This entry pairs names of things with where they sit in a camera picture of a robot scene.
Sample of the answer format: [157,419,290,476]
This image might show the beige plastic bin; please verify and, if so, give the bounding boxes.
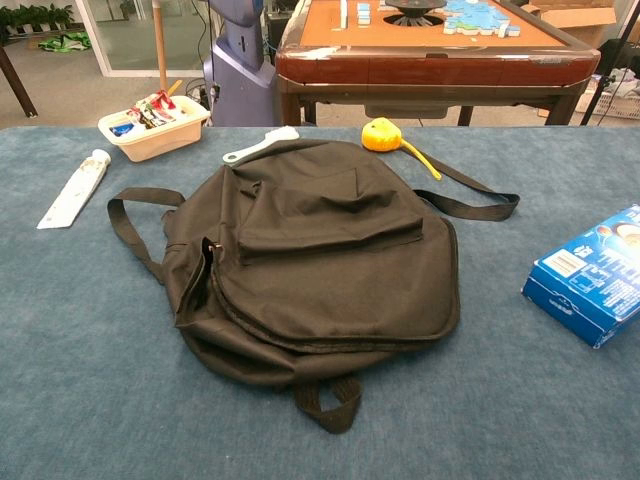
[97,95,212,163]

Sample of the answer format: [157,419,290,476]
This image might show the red snack packets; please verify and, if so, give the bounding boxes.
[130,89,179,130]

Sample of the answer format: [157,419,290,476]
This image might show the green cloth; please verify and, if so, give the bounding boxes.
[37,30,93,53]

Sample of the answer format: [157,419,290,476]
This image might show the blue carton box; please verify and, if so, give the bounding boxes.
[521,203,640,350]

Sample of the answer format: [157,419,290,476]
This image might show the potted green plants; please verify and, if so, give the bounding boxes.
[0,3,75,36]

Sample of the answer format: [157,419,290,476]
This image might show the black tripod stand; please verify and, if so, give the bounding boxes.
[579,0,640,126]

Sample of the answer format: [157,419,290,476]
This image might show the black mahjong table dial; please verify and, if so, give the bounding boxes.
[383,0,449,27]

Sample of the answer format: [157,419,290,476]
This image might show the dark table leg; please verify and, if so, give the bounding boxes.
[0,44,39,119]

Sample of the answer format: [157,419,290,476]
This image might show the white mesh basket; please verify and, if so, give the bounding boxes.
[574,74,640,120]

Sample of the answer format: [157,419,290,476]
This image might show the black fabric backpack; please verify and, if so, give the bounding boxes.
[106,138,521,435]

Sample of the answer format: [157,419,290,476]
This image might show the purple robot base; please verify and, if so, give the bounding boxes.
[202,0,282,128]

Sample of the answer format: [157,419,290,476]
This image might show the wooden pole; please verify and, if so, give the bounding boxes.
[151,0,169,92]

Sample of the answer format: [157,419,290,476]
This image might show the orange tape measure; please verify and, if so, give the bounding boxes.
[361,117,443,182]

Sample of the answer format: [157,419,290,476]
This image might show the cardboard box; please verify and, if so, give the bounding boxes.
[519,0,640,50]

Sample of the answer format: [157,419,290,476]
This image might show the white toothpaste tube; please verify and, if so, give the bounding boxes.
[36,149,112,231]

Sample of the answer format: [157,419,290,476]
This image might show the blue table cloth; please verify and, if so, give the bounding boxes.
[0,125,640,480]

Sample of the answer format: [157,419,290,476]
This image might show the white plastic brush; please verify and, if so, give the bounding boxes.
[222,125,301,164]

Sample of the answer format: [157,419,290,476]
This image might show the blue mahjong tile pile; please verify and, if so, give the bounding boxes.
[443,0,521,40]

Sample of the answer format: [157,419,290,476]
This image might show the brown mahjong table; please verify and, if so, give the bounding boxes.
[274,0,602,127]

